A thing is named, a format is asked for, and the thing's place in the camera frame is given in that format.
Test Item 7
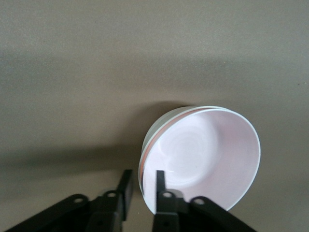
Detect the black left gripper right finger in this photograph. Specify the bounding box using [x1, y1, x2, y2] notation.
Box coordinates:
[152, 170, 257, 232]

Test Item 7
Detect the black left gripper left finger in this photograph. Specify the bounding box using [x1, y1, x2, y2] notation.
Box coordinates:
[0, 169, 133, 232]

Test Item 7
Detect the pink bowl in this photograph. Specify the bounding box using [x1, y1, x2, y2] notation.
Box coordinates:
[138, 108, 262, 215]

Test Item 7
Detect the brown table cloth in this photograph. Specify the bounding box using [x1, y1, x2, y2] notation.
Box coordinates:
[0, 0, 309, 232]

